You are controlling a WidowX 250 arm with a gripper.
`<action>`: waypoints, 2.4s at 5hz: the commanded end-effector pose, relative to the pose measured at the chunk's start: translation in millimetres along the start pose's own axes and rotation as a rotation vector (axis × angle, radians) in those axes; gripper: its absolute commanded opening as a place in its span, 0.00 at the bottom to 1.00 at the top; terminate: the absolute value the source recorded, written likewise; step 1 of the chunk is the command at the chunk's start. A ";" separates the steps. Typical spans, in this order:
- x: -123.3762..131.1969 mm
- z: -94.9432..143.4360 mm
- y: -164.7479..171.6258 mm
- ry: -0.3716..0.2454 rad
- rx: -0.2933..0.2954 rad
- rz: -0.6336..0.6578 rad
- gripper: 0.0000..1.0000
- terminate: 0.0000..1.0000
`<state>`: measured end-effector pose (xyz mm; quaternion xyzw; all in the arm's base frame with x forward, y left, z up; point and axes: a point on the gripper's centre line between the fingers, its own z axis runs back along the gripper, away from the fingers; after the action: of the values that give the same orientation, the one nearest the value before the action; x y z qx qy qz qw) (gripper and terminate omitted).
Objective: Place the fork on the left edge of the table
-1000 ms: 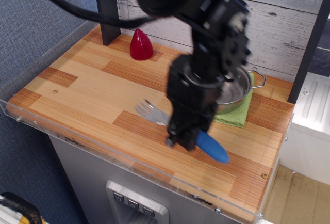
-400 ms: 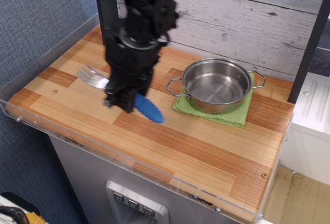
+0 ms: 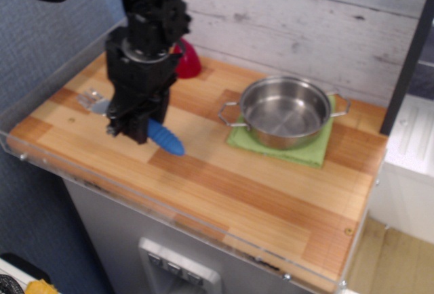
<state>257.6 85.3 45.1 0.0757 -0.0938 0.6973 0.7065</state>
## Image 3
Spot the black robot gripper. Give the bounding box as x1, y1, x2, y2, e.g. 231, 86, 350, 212
104, 29, 179, 146

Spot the blue handled metal fork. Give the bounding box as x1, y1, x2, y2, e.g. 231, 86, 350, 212
76, 88, 185, 156

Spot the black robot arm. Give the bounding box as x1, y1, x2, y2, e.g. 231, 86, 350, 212
105, 0, 191, 144

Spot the red cone shaped object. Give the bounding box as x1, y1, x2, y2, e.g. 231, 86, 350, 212
172, 39, 202, 79

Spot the stainless steel pot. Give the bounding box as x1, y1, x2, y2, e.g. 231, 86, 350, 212
218, 76, 351, 150

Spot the clear acrylic table guard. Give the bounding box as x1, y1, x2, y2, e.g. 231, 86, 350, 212
1, 14, 386, 293

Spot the silver control panel with buttons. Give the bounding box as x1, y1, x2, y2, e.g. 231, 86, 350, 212
138, 237, 223, 293

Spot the green cloth mat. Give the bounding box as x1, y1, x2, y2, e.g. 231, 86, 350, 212
226, 93, 336, 168

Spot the yellow object bottom left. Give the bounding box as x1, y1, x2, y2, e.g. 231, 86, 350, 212
24, 280, 59, 294

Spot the white cabinet at right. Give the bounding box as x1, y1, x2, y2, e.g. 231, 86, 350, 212
369, 95, 433, 243

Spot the dark frame post right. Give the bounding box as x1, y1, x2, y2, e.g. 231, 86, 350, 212
380, 0, 433, 136

